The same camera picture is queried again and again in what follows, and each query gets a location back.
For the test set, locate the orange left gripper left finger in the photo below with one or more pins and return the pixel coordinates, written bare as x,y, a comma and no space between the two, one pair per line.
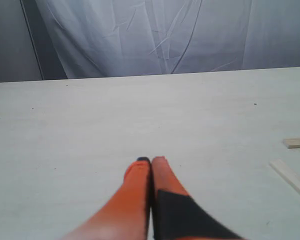
126,214

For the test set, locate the plain wood stick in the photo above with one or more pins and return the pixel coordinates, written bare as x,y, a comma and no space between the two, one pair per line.
292,143

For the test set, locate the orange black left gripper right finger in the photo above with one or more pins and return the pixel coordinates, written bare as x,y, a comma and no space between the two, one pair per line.
176,215

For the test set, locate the wood stick with holes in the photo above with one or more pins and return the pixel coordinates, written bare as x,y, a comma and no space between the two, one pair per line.
287,174

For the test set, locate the white backdrop curtain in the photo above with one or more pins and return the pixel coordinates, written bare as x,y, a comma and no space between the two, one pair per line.
73,39

